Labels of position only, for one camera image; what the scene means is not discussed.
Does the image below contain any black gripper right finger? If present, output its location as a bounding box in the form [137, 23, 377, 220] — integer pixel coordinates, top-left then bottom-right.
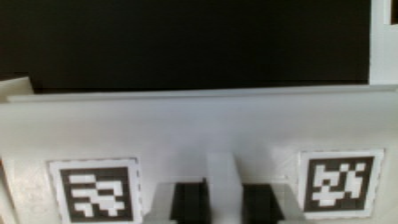
[244, 184, 276, 224]

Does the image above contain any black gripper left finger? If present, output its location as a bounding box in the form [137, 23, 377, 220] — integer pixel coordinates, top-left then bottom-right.
[171, 181, 210, 224]

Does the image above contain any white cabinet door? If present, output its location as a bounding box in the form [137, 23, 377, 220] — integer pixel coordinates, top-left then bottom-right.
[0, 85, 398, 224]

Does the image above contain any white cabinet body box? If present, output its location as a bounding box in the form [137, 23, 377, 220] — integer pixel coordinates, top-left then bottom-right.
[0, 77, 34, 103]

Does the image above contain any white U-shaped obstacle fence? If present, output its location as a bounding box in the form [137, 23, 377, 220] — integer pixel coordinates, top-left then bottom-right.
[370, 0, 398, 85]

